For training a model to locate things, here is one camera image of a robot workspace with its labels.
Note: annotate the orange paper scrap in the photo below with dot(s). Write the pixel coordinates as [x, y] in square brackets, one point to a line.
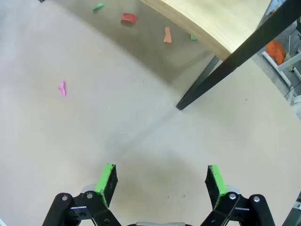
[167, 35]

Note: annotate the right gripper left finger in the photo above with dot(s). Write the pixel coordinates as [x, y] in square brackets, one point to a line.
[107, 186]

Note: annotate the wooden shelf with black frame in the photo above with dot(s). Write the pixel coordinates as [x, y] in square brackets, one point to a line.
[211, 21]

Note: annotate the tiny green paper scrap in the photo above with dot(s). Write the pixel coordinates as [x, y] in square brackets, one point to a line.
[192, 37]

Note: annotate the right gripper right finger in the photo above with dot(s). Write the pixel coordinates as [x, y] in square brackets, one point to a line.
[217, 186]

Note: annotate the orange cloth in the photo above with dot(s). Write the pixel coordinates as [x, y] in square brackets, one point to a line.
[277, 51]

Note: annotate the small red paper scrap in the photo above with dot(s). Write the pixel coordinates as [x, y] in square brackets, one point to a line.
[128, 18]

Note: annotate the pink paper scrap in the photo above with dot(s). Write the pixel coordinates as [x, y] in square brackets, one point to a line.
[63, 89]

